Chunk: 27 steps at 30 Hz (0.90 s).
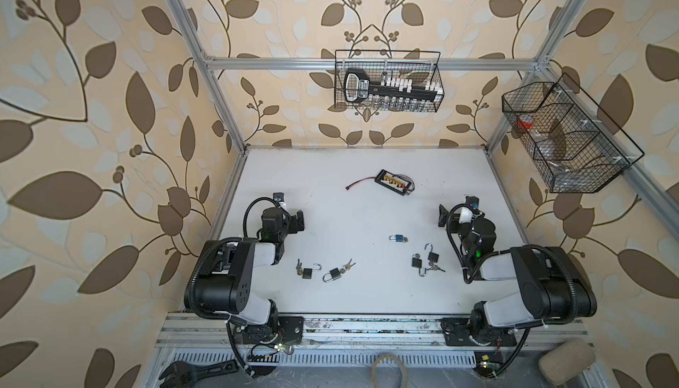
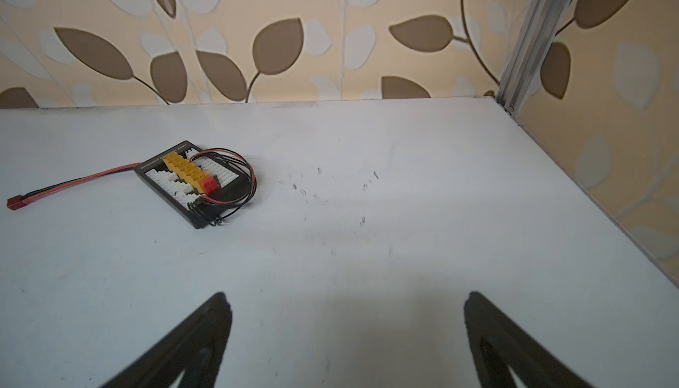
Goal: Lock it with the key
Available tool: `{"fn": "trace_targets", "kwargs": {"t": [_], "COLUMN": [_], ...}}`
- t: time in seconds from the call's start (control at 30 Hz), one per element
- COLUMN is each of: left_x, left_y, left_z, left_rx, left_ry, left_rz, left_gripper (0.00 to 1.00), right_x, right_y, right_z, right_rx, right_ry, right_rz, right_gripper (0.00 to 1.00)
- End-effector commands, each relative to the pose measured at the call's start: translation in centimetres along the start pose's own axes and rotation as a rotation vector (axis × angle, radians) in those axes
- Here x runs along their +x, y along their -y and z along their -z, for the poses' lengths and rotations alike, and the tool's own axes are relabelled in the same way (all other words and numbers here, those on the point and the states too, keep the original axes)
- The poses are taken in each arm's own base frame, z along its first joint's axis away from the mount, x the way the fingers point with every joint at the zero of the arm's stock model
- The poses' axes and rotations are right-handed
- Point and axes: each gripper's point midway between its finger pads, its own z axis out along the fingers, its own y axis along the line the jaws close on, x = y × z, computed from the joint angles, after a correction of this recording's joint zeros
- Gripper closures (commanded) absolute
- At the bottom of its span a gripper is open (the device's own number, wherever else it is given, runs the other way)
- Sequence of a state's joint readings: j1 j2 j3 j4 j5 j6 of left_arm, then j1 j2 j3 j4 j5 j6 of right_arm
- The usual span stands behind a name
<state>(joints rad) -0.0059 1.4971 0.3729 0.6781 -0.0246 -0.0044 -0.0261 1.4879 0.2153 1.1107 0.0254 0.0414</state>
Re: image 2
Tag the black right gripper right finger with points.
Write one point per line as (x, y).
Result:
(502, 351)

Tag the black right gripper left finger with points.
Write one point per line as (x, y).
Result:
(191, 354)

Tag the black charging board yellow connectors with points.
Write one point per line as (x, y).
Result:
(205, 186)

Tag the aluminium frame post right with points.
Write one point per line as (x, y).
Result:
(540, 25)

